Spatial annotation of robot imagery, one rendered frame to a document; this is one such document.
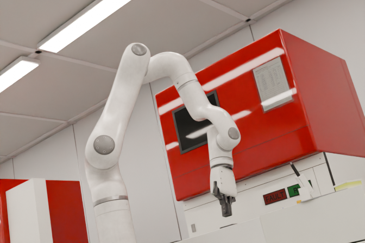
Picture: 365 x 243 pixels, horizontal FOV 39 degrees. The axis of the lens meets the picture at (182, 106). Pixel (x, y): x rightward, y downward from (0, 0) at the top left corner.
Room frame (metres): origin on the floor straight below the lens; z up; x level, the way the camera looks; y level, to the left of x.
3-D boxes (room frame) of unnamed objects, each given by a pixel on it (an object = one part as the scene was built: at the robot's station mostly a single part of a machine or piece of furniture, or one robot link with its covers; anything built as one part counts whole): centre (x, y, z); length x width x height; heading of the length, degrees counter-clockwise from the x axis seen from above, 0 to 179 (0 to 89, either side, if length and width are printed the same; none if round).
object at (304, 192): (1.92, -0.37, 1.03); 0.06 x 0.04 x 0.13; 143
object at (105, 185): (1.78, 0.32, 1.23); 0.19 x 0.12 x 0.24; 16
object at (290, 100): (2.70, -0.41, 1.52); 0.81 x 0.75 x 0.60; 53
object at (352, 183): (1.90, -0.52, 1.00); 0.07 x 0.07 x 0.07; 27
